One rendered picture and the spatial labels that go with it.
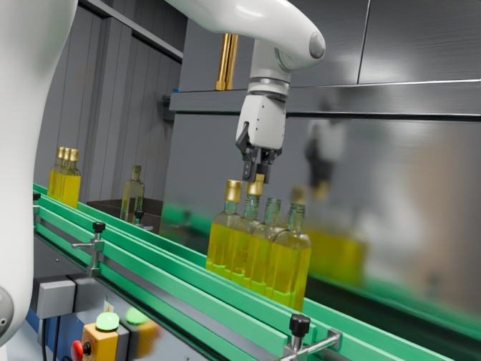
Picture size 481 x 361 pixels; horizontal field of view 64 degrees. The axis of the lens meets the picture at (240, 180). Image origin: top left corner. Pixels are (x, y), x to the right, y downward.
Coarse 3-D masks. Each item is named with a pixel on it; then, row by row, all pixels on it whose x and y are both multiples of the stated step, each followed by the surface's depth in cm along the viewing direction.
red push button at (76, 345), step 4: (72, 344) 76; (76, 344) 75; (80, 344) 75; (72, 348) 75; (76, 348) 74; (80, 348) 74; (84, 348) 76; (72, 352) 75; (76, 352) 74; (80, 352) 74; (84, 352) 76; (72, 356) 75; (76, 356) 74; (80, 356) 74; (76, 360) 74; (80, 360) 74
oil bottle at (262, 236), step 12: (264, 228) 73; (276, 228) 73; (252, 240) 75; (264, 240) 72; (252, 252) 74; (264, 252) 72; (252, 264) 74; (264, 264) 72; (252, 276) 74; (264, 276) 72; (252, 288) 74; (264, 288) 72
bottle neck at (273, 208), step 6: (270, 198) 74; (270, 204) 74; (276, 204) 74; (270, 210) 74; (276, 210) 74; (270, 216) 74; (276, 216) 74; (264, 222) 75; (270, 222) 74; (276, 222) 74
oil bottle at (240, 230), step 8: (240, 224) 78; (248, 224) 77; (256, 224) 77; (232, 232) 79; (240, 232) 77; (248, 232) 76; (232, 240) 79; (240, 240) 77; (248, 240) 76; (232, 248) 78; (240, 248) 77; (232, 256) 78; (240, 256) 77; (232, 264) 78; (240, 264) 77; (224, 272) 80; (232, 272) 78; (240, 272) 76; (232, 280) 78; (240, 280) 76
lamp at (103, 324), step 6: (108, 312) 80; (102, 318) 78; (108, 318) 78; (114, 318) 79; (96, 324) 79; (102, 324) 77; (108, 324) 77; (114, 324) 78; (102, 330) 77; (108, 330) 77; (114, 330) 78
